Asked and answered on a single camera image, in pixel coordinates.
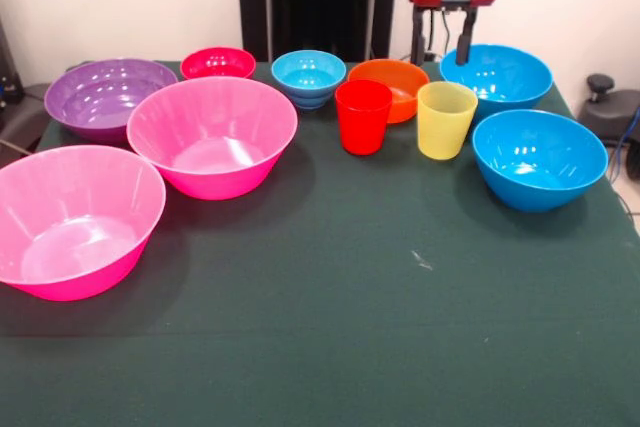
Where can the orange bowl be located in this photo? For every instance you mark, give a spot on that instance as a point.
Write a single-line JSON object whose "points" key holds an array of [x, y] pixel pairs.
{"points": [[400, 78]]}

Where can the stack of small blue bowls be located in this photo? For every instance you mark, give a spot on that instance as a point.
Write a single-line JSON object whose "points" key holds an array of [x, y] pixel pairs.
{"points": [[307, 77]]}

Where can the large blue bowl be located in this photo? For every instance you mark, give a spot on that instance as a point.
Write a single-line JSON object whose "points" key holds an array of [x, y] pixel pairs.
{"points": [[540, 157], [500, 72]]}

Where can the yellow cup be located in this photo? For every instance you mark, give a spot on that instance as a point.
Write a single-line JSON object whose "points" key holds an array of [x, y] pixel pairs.
{"points": [[445, 122]]}

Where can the red cup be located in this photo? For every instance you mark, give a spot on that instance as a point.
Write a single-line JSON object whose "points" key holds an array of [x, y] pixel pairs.
{"points": [[362, 122]]}

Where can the small crimson bowl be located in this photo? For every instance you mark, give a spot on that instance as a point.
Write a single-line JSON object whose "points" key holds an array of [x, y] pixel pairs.
{"points": [[217, 62]]}

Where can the large pink bowl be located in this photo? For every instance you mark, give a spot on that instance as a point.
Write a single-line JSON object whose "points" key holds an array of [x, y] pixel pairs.
{"points": [[75, 217], [210, 132]]}

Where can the dark green table cloth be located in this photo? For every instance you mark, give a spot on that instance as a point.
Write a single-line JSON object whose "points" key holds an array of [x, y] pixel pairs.
{"points": [[320, 322]]}

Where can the purple bowl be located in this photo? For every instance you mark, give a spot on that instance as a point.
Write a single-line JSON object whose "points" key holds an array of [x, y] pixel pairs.
{"points": [[100, 92]]}

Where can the black pedestal foot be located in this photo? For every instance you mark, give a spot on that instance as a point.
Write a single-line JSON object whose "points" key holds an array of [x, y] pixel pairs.
{"points": [[20, 117], [615, 112]]}

